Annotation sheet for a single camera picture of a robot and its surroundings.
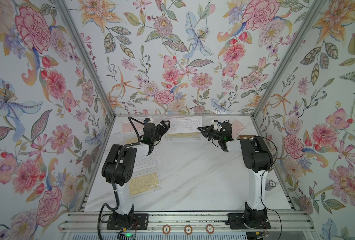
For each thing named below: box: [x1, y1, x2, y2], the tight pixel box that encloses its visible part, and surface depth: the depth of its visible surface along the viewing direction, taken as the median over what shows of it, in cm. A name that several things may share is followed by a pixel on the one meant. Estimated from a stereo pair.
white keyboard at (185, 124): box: [167, 116, 203, 134], surface depth 106 cm
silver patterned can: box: [265, 180, 277, 191], surface depth 83 cm
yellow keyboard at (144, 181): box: [128, 166, 162, 199], surface depth 88 cm
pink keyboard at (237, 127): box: [231, 119, 247, 139], surface depth 116 cm
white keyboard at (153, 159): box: [134, 149, 161, 170], surface depth 97 cm
